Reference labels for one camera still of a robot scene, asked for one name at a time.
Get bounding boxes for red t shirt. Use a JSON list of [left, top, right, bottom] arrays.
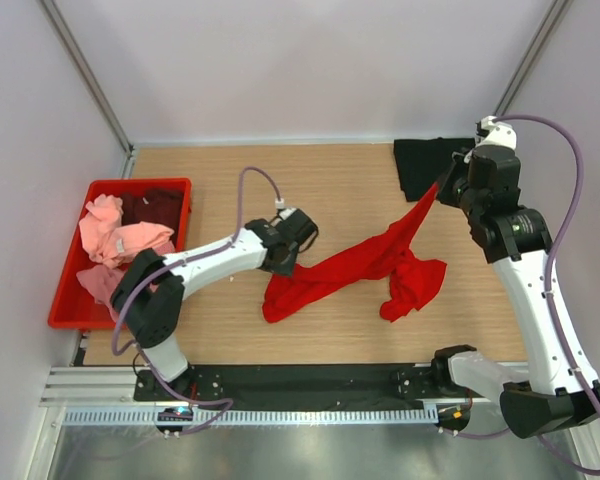
[[261, 185, 447, 323]]

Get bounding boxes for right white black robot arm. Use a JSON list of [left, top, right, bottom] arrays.
[[430, 145, 600, 439]]

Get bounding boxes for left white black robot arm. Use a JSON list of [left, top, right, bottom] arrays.
[[110, 208, 319, 400]]

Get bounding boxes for folded black t shirt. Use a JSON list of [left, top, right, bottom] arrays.
[[393, 137, 475, 202]]

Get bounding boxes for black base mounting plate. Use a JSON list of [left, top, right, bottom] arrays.
[[134, 363, 467, 410]]

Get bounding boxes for dark maroon t shirt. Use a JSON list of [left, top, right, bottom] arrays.
[[120, 188, 184, 230]]

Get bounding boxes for light pink t shirt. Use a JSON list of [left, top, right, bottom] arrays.
[[78, 194, 175, 269]]

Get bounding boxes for dusty pink t shirt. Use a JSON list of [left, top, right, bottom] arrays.
[[76, 264, 125, 322]]

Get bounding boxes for red plastic bin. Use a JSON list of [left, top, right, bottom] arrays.
[[48, 177, 192, 331]]

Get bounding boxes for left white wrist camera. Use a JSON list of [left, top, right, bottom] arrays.
[[272, 199, 297, 222]]

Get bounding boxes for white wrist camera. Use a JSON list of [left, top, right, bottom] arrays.
[[272, 199, 297, 222], [475, 116, 517, 151]]

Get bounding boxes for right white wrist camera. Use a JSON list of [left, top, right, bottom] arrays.
[[475, 116, 517, 151]]

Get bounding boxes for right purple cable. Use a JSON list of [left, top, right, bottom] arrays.
[[437, 113, 600, 475]]

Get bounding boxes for white slotted cable duct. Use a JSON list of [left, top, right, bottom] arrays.
[[62, 404, 438, 428]]

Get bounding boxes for right aluminium frame post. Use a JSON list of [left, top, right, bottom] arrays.
[[494, 0, 572, 116]]

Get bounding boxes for aluminium frame post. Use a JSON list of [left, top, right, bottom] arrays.
[[494, 0, 572, 116], [37, 0, 133, 157]]

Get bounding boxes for aluminium front rail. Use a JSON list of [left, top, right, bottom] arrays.
[[39, 362, 581, 409]]

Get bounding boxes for left aluminium frame post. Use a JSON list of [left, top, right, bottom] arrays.
[[37, 0, 133, 157]]

